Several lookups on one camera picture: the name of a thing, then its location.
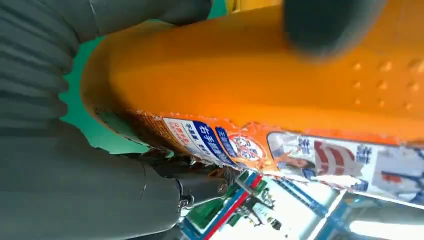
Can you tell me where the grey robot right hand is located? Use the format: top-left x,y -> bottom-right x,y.
0,0 -> 389,240

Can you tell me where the yellow sheet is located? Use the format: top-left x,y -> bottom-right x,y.
225,0 -> 283,13

